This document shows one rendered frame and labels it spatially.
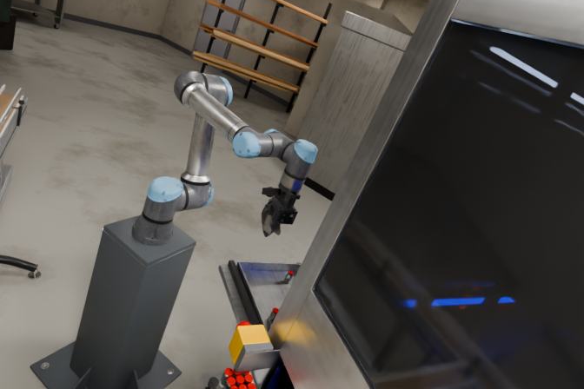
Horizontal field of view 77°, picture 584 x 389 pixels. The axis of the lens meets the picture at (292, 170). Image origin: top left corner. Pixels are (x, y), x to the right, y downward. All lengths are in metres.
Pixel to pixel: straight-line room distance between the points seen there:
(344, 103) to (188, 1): 7.40
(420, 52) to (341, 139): 3.74
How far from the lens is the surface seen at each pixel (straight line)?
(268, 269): 1.41
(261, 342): 0.95
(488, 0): 0.68
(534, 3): 0.63
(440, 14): 0.72
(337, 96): 4.44
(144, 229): 1.49
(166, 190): 1.41
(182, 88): 1.30
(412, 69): 0.72
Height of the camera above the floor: 1.69
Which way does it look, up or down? 20 degrees down
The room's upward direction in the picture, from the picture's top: 23 degrees clockwise
